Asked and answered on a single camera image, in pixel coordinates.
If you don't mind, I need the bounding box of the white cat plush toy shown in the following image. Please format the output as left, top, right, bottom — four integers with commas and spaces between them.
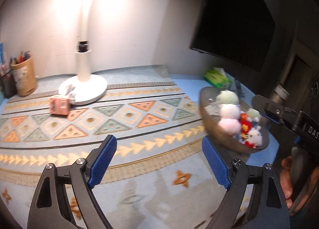
243, 128, 264, 148

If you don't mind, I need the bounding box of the tan pen holder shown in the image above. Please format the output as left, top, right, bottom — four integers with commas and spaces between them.
10, 50, 38, 97

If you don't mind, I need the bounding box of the person's right hand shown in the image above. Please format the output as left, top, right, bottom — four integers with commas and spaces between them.
280, 156, 298, 211

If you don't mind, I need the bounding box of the patterned desk mat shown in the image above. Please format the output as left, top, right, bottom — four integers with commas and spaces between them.
0, 64, 225, 229

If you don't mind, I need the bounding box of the pink cube tissue box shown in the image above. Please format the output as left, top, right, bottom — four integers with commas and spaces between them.
49, 84, 76, 116

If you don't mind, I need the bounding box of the red plush toy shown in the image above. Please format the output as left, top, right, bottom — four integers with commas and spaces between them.
239, 113, 253, 135

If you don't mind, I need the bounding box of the black pen holder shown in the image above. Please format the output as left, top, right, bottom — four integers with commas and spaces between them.
0, 63, 18, 99

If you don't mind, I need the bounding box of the black flat screen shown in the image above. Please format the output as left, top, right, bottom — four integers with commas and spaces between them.
191, 0, 276, 72

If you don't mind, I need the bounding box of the white plush ball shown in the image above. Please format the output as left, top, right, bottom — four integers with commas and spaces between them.
219, 103, 241, 120

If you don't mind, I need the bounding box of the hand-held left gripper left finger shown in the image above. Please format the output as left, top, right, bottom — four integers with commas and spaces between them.
27, 134, 117, 229

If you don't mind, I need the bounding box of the green tissue pack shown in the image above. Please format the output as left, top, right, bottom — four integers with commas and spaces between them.
204, 68, 232, 89

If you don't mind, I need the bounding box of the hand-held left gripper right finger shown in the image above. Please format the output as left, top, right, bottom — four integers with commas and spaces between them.
201, 136, 291, 229

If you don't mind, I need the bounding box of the brown oval bowl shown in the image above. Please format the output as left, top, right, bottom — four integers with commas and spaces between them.
199, 87, 271, 154

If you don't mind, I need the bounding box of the dark cabinet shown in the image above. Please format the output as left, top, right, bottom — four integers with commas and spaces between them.
282, 19, 319, 117

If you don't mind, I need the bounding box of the pink plush ball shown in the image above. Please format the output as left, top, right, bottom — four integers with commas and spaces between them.
218, 118, 242, 136

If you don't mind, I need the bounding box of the white desk lamp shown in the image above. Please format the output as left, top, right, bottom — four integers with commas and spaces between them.
58, 0, 108, 106

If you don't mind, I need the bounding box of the grey remote control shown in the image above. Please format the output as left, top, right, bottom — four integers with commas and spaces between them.
233, 80, 246, 97

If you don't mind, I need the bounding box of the pale green plush ball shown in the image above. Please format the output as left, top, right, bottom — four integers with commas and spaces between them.
247, 108, 261, 122

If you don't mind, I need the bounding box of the silver crumpled wrapper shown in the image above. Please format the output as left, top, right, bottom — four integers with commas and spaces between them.
206, 98, 222, 118

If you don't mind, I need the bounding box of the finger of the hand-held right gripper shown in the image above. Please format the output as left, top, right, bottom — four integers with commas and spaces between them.
252, 94, 303, 132

